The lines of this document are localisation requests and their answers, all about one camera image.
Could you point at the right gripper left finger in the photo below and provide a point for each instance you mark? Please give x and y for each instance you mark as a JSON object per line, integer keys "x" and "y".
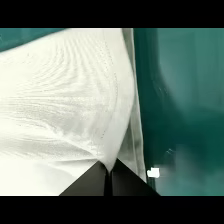
{"x": 90, "y": 183}

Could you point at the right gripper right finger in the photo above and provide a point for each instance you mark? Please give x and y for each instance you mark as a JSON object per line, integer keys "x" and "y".
{"x": 128, "y": 183}

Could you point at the cream white shirt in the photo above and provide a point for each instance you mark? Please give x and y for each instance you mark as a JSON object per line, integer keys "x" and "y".
{"x": 60, "y": 110}

